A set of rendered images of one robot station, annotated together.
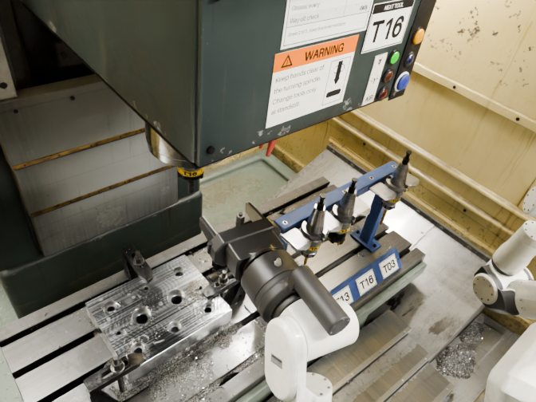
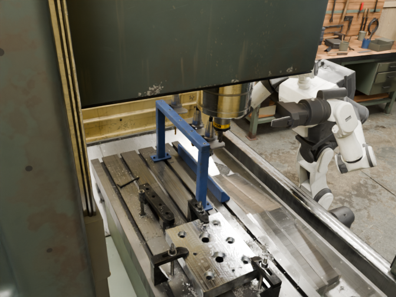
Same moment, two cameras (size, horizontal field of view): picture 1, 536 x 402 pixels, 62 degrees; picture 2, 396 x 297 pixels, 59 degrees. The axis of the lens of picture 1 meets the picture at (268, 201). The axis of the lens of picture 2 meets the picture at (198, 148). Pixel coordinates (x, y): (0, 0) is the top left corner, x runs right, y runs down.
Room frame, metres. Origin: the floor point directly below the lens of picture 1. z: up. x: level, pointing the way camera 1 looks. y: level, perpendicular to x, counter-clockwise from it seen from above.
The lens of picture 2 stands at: (0.47, 1.08, 1.91)
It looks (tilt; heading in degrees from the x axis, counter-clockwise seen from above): 31 degrees down; 286
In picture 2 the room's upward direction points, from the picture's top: 3 degrees clockwise
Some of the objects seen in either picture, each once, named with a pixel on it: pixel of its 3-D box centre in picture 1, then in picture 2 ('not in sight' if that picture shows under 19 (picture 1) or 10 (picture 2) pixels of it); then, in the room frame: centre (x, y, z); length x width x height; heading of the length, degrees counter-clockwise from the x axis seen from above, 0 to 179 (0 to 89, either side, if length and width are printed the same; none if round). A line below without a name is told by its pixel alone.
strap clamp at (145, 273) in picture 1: (138, 268); (170, 260); (0.77, 0.33, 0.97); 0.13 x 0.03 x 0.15; 46
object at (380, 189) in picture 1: (384, 191); (180, 111); (0.97, -0.31, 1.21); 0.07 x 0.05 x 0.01; 46
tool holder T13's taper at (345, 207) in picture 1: (348, 200); (197, 116); (0.86, -0.20, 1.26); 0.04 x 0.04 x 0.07
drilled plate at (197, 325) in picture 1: (159, 312); (211, 251); (0.65, 0.23, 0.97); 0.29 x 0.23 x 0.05; 136
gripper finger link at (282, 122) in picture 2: (206, 233); (281, 122); (0.50, 0.09, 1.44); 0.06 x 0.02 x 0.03; 37
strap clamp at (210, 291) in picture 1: (224, 288); (198, 215); (0.75, 0.08, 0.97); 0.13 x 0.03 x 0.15; 136
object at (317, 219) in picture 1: (317, 217); (210, 128); (0.78, -0.12, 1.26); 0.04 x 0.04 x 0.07
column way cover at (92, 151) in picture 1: (105, 162); (82, 236); (0.98, 0.48, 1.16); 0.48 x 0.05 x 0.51; 136
